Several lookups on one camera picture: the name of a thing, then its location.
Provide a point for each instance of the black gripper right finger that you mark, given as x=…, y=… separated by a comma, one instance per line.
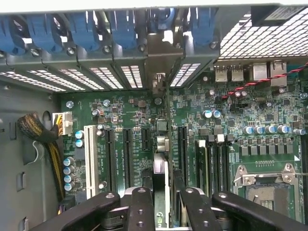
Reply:
x=199, y=211

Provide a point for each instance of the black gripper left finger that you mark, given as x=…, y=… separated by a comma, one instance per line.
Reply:
x=142, y=211

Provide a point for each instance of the installed black RAM stick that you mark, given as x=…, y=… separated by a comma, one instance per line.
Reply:
x=202, y=166

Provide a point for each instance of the empty black RAM slot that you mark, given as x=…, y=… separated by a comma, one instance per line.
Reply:
x=227, y=166
x=305, y=173
x=213, y=166
x=220, y=166

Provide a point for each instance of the long PCIe expansion slot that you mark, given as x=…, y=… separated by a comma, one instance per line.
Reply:
x=128, y=158
x=182, y=149
x=110, y=158

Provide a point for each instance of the CPU socket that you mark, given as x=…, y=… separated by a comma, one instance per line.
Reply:
x=267, y=197

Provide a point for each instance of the white PCI expansion slot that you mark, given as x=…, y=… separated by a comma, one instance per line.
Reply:
x=91, y=163

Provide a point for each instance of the short PCIe expansion slot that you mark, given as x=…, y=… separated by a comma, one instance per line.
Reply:
x=145, y=139

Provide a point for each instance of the green motherboard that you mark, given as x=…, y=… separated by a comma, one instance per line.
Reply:
x=134, y=108

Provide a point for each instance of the thin metal locking lever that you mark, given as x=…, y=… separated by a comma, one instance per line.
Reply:
x=302, y=173

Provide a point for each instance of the vented metal slot blank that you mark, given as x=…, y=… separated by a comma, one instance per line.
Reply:
x=31, y=81
x=184, y=74
x=57, y=79
x=132, y=76
x=108, y=77
x=84, y=79

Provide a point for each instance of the silver USB port block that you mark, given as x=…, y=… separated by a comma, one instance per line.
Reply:
x=221, y=73
x=237, y=73

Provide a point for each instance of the open PC case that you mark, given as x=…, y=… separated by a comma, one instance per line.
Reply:
x=24, y=108

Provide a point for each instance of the silver ethernet port block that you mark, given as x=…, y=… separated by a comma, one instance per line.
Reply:
x=278, y=72

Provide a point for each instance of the blue card retention clip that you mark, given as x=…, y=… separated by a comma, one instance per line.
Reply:
x=43, y=31
x=9, y=36
x=122, y=29
x=84, y=31
x=162, y=16
x=203, y=26

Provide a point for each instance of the black labelled box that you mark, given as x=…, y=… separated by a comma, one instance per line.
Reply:
x=272, y=16

